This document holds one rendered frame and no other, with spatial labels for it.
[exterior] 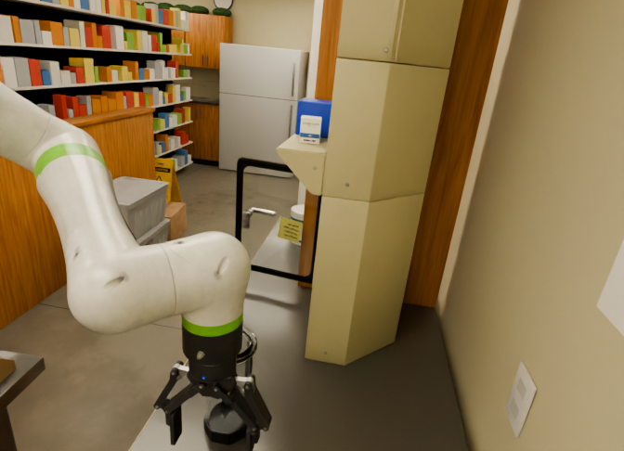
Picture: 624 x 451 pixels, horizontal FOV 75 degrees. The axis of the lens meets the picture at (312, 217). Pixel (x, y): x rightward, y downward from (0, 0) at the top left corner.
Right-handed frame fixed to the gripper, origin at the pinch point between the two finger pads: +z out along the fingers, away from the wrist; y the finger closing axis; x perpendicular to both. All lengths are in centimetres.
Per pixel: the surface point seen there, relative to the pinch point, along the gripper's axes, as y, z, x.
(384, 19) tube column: -20, -73, -40
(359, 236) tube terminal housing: -21, -27, -39
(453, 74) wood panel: -41, -64, -76
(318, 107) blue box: -6, -53, -58
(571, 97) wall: -54, -62, -31
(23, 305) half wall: 185, 99, -144
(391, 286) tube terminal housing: -31, -9, -49
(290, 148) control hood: -3, -45, -39
